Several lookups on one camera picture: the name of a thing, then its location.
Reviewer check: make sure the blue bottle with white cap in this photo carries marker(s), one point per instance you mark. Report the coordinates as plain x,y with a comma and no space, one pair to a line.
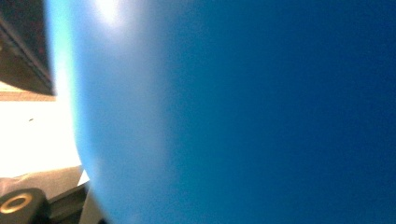
249,124

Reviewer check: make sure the dark box edge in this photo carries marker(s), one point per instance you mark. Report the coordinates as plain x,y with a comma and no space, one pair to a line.
28,37

